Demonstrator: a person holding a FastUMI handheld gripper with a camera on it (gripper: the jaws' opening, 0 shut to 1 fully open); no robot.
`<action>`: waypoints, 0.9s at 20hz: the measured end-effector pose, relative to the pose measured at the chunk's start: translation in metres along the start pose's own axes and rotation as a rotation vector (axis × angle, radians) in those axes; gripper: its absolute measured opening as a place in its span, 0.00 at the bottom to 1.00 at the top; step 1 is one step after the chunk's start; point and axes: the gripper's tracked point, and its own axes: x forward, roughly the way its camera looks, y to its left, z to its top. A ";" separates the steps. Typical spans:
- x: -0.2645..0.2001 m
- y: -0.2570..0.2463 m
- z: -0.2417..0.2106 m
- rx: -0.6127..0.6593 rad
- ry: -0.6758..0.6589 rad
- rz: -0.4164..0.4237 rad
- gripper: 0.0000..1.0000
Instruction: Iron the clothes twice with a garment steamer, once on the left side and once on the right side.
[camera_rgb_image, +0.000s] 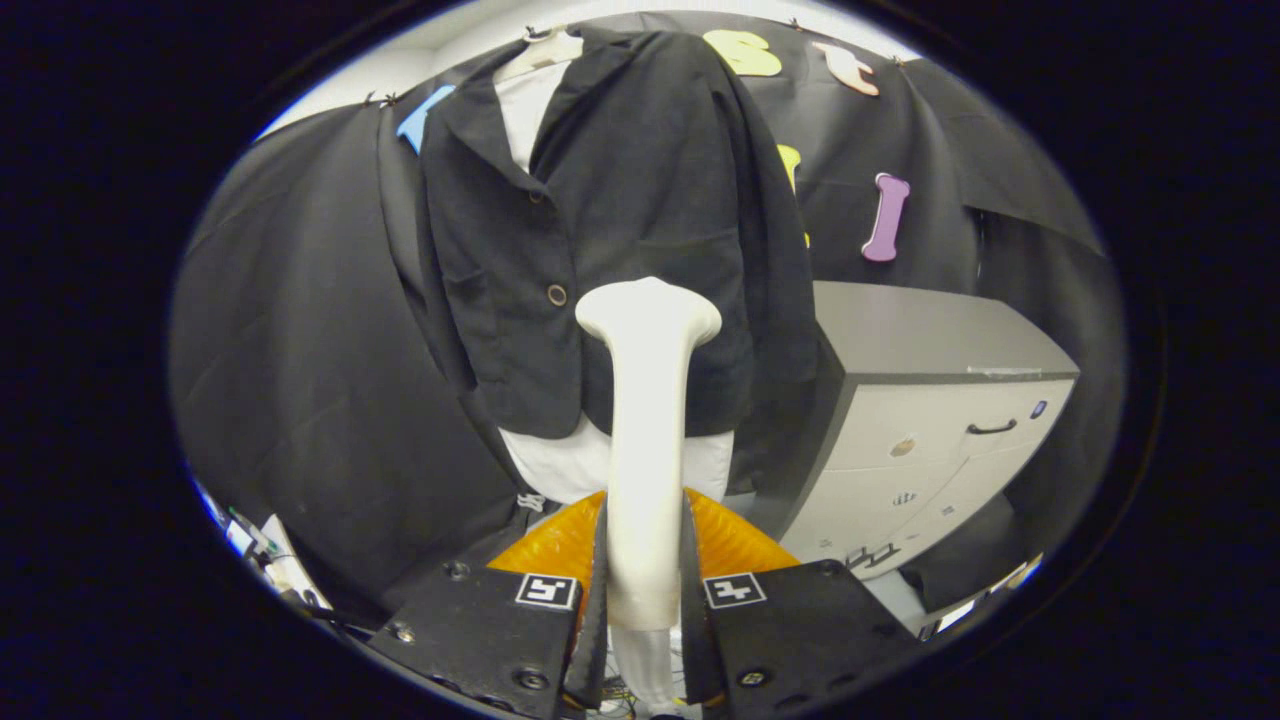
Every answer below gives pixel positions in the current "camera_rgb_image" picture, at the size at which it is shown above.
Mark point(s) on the white garment steamer wand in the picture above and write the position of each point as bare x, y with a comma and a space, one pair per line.
645, 450

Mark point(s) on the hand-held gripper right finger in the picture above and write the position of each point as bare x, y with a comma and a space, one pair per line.
697, 650

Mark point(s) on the white paper clutter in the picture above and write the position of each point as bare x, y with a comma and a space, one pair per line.
285, 570

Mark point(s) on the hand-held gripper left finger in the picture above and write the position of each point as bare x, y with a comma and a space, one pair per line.
590, 650

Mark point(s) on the cream clothes hanger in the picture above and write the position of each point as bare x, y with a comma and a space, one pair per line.
550, 50

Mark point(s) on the grey beige cabinet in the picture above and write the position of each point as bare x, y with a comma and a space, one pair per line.
920, 330

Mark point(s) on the black suit jacket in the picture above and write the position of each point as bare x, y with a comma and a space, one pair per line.
640, 180

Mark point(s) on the black backdrop cloth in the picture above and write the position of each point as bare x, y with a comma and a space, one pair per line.
320, 350

